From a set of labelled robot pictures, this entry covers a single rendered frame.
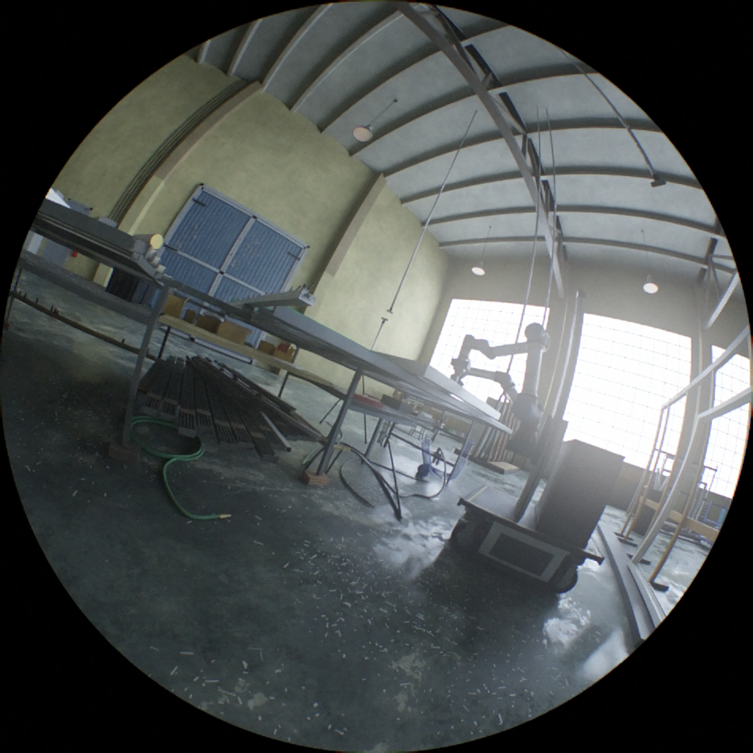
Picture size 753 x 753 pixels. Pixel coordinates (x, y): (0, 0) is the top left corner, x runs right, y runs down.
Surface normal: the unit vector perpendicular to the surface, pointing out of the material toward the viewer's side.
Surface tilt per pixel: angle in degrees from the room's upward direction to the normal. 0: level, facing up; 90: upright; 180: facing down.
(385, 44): 180
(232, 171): 90
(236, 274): 90
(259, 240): 90
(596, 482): 90
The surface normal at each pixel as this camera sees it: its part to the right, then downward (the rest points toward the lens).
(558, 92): -0.37, 0.93
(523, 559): -0.56, -0.26
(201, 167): 0.65, 0.22
